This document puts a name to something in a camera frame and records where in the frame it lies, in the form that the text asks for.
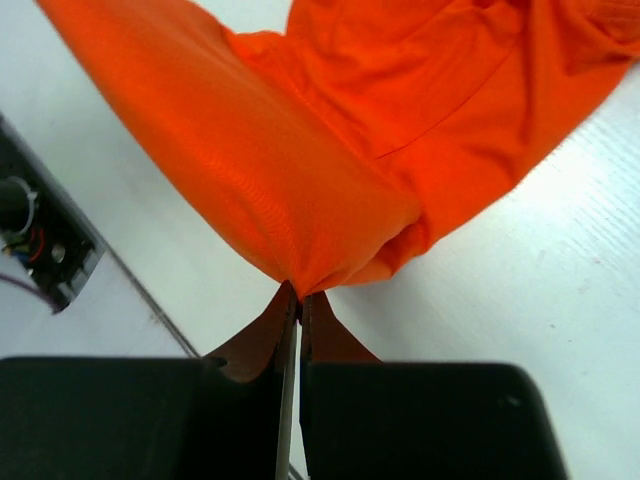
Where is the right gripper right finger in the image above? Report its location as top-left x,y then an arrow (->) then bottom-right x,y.
300,293 -> 568,479

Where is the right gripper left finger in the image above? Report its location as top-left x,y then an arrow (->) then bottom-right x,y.
1,284 -> 298,479

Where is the orange t shirt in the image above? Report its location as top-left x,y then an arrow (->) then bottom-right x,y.
41,1 -> 639,297

